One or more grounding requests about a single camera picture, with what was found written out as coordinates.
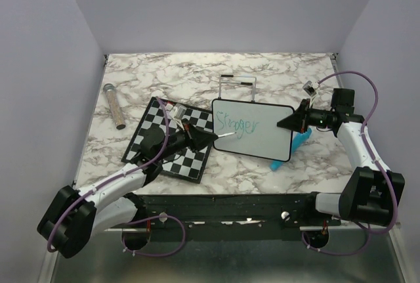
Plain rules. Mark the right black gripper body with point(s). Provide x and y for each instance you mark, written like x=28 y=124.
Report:
x=317 y=117

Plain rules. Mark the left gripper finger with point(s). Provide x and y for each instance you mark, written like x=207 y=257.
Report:
x=201 y=140
x=191 y=128

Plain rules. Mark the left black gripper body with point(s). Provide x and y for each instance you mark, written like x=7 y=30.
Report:
x=178 y=140

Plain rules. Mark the white green marker pen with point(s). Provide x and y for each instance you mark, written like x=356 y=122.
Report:
x=225 y=135

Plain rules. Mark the black framed whiteboard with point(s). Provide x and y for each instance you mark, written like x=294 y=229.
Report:
x=256 y=129

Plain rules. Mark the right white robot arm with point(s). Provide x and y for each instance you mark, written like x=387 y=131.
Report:
x=373 y=191

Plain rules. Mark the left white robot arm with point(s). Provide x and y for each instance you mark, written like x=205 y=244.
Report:
x=98 y=197

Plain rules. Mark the black and white chessboard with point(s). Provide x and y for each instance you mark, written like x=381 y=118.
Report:
x=185 y=164

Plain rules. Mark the blue cylindrical tube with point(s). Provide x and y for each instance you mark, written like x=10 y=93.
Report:
x=297 y=141

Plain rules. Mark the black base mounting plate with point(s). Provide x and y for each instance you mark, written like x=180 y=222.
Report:
x=227 y=217

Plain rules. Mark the glittery silver tube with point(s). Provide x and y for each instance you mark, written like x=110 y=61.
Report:
x=115 y=109

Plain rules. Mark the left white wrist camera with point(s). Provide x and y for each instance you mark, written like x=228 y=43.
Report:
x=178 y=112

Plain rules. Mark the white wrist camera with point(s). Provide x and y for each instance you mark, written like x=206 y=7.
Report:
x=311 y=88
x=178 y=112

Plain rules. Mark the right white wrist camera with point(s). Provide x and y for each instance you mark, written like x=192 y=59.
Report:
x=311 y=88

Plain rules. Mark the wire whiteboard stand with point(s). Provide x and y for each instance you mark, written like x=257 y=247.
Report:
x=236 y=82

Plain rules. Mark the aluminium frame rail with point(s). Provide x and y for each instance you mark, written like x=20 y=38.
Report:
x=361 y=225

